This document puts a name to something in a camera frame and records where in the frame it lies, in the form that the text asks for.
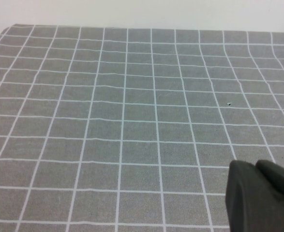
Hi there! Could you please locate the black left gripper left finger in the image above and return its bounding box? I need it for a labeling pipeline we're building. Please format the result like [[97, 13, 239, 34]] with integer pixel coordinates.
[[224, 159, 284, 232]]

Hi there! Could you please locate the grey white-grid tablecloth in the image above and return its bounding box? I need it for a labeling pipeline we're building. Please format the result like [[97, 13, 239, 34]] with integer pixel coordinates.
[[0, 23, 284, 232]]

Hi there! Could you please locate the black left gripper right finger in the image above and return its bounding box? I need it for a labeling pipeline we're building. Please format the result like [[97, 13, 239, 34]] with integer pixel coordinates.
[[254, 159, 284, 211]]

